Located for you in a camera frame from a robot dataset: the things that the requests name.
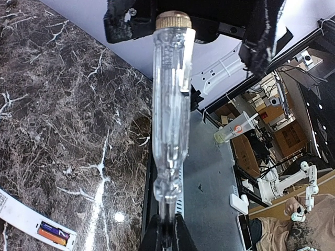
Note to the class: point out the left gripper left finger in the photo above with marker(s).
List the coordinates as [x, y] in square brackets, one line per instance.
[128, 20]

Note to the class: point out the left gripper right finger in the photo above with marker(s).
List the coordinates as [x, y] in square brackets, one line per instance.
[259, 40]

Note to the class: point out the clear handle screwdriver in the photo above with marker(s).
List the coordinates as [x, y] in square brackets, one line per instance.
[171, 105]

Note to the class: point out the long white remote control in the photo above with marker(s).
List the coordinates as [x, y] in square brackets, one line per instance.
[28, 221]

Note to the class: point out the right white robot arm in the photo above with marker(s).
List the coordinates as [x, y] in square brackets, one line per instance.
[229, 70]

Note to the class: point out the clear plastic cup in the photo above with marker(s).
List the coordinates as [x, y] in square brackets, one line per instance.
[238, 126]

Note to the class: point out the person in beige shirt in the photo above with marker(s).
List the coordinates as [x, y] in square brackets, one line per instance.
[316, 232]

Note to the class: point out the purple battery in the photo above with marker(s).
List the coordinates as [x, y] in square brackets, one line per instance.
[53, 230]

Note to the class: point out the orange battery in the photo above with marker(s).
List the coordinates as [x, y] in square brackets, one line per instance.
[52, 237]

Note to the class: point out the white slotted cable duct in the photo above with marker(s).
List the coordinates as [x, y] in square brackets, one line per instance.
[179, 209]

